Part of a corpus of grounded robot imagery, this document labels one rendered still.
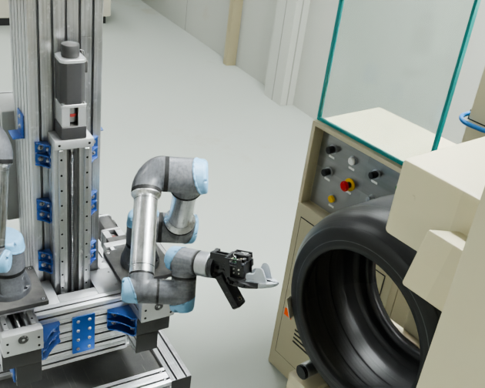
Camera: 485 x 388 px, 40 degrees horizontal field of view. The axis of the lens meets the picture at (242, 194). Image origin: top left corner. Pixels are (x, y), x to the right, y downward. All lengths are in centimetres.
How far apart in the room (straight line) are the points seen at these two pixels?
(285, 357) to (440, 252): 222
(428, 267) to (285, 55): 525
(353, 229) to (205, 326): 192
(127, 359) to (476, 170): 206
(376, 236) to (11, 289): 133
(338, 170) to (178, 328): 127
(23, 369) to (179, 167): 94
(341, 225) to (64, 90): 105
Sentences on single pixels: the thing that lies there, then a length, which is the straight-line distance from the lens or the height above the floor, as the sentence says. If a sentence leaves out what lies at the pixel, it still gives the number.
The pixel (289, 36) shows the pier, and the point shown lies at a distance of 614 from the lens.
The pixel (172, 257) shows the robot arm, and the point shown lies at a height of 111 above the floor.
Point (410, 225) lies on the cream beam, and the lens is 117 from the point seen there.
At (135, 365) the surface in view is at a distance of 292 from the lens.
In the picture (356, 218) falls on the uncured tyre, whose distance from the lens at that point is 166.
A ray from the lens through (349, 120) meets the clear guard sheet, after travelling 254.
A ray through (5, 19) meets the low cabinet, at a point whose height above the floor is 7.
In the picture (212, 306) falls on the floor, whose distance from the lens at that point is 358.
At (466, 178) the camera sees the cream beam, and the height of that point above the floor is 178.
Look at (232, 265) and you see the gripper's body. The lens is 187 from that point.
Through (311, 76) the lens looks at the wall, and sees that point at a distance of 613.
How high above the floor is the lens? 224
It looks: 29 degrees down
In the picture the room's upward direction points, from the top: 8 degrees clockwise
